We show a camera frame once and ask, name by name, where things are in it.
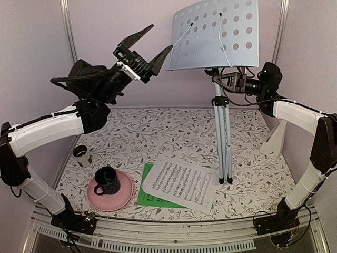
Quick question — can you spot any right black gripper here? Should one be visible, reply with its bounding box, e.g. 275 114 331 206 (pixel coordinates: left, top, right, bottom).
213 71 267 95

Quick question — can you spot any light blue music stand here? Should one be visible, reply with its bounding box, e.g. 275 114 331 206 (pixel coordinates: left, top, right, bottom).
163 0 261 184

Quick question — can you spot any white sheet music page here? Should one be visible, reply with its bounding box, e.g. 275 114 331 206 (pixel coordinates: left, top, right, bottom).
141 156 221 211

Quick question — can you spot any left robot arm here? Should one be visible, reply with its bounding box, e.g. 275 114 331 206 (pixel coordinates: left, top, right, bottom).
1 27 173 229

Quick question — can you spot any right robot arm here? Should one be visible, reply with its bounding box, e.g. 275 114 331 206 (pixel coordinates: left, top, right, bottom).
213 62 336 230

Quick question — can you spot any white wedge block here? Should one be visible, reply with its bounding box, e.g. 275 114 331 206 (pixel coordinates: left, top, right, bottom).
260 120 286 160

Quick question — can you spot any small paper cup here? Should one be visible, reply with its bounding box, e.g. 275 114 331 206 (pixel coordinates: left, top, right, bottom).
72 145 92 168

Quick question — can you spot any dark blue mug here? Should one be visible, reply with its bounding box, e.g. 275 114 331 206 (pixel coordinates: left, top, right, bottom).
94 166 121 196

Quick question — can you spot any green sheet music page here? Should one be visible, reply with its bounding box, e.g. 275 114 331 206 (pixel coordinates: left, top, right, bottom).
137 163 211 209

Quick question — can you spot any pink plate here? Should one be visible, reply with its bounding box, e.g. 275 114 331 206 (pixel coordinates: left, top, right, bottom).
87 170 134 212

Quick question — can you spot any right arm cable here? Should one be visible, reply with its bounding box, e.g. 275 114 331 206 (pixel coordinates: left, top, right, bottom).
220 67 264 106

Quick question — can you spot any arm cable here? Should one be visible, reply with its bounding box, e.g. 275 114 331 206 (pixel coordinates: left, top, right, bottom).
49 76 77 93
220 67 264 106

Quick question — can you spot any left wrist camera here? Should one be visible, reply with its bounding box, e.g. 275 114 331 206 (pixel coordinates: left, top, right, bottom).
116 61 141 81

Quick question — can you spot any left aluminium post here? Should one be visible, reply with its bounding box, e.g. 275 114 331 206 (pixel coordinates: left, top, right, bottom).
60 0 78 64

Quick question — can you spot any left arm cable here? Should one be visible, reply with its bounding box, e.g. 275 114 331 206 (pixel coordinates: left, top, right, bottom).
49 76 77 93

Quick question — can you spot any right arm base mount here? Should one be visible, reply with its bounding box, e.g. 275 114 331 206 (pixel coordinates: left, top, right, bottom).
253 209 300 235

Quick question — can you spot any aluminium front rail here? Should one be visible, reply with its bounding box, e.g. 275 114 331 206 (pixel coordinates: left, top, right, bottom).
23 205 330 252

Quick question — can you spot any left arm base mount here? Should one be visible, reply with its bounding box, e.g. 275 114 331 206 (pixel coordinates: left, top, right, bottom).
51 203 97 235

